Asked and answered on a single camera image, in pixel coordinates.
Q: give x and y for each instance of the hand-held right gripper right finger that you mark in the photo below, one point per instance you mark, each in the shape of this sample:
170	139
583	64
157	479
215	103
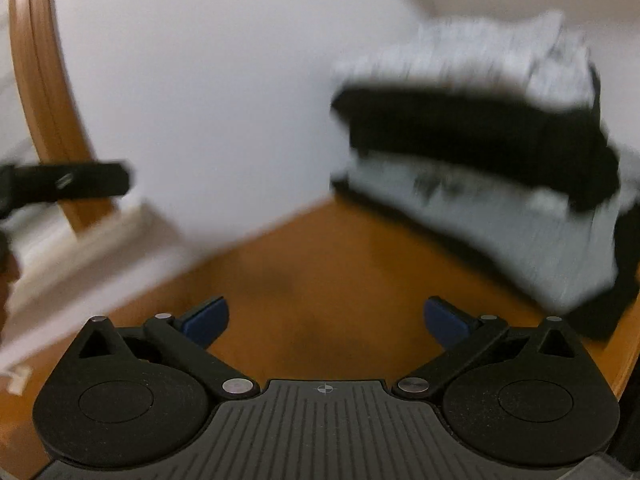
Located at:
445	320

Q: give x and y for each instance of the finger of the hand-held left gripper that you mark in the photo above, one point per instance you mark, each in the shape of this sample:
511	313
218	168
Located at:
75	180

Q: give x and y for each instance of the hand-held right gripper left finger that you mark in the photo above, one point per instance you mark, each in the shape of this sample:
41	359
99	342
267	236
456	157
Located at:
207	320

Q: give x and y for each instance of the stack of folded dark clothes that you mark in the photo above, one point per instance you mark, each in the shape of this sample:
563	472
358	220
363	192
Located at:
610	310

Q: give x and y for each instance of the beige window sill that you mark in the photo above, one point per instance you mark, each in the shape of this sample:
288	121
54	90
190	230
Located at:
100	260

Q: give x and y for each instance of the grey folded garment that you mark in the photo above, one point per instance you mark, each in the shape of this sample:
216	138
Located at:
475	210

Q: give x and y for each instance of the black folded garment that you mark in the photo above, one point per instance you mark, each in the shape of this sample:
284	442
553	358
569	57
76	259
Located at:
475	125

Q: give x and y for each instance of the wooden window frame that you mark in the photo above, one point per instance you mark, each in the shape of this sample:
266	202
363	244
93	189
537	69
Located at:
45	110

